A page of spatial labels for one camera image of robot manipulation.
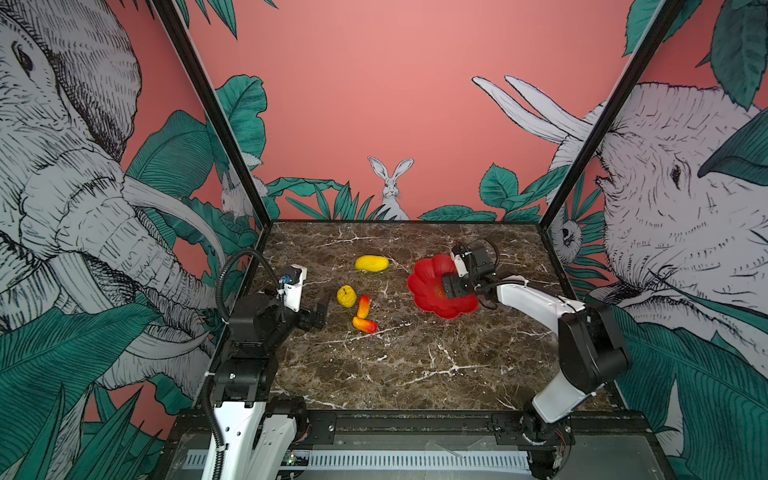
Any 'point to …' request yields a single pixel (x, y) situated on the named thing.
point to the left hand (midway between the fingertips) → (309, 283)
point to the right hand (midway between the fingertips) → (453, 276)
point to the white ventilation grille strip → (396, 460)
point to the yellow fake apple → (346, 296)
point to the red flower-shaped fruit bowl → (427, 286)
